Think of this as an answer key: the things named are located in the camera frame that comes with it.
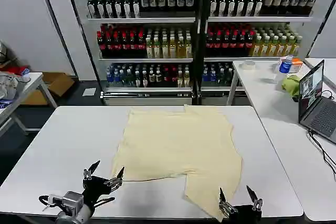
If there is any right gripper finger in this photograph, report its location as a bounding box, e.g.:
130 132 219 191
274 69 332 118
246 185 264 211
218 187 238 220

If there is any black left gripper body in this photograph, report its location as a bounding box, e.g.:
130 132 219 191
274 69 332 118
82 175 118 204

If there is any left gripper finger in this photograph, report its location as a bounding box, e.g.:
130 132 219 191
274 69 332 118
83 159 101 181
103 166 125 191

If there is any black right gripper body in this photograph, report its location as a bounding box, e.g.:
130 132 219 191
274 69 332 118
223 204 263 224

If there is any cream yellow shirt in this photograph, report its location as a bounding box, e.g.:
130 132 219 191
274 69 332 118
111 104 244 222

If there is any brown cardboard box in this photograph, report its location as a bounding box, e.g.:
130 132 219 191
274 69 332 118
21 71 76 105

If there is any white cluttered side table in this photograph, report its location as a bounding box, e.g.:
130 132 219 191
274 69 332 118
0 71 58 137

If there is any grey open laptop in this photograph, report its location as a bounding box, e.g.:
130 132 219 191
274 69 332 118
298 59 336 145

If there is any grey white bag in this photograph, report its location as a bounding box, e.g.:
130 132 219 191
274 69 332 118
0 74 20 99

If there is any green cloth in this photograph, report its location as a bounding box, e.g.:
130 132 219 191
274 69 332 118
281 74 301 99

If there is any red cloth item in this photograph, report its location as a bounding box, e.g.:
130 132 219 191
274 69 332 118
0 65 32 77

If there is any clear water bottle blue label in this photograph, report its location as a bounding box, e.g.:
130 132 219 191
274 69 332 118
274 55 293 84

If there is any white tape roll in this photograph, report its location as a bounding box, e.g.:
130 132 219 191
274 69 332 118
241 60 257 71

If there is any orange and white box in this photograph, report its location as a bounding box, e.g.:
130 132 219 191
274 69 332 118
272 58 305 74

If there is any shelf unit with bottles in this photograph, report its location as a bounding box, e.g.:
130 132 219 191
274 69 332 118
62 0 203 106
202 0 329 106

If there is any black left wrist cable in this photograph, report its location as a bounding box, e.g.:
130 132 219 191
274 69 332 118
38 194 116 208

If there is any black laptop cable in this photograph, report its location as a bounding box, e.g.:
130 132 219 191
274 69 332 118
308 129 336 180

